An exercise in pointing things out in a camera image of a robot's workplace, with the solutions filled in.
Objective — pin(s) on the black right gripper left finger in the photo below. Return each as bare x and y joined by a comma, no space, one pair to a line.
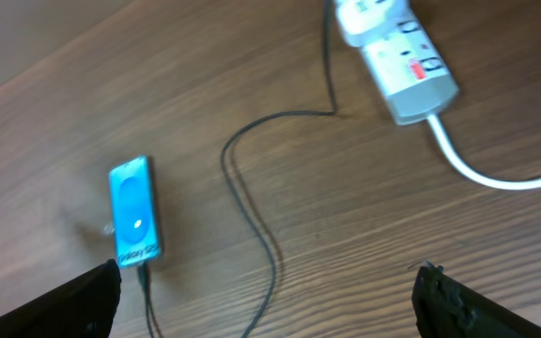
83,307

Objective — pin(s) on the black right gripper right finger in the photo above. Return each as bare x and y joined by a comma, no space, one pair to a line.
445,308

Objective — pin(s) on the teal Galaxy smartphone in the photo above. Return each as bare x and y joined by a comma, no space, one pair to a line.
134,212

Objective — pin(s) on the white power strip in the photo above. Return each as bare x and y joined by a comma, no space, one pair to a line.
411,76

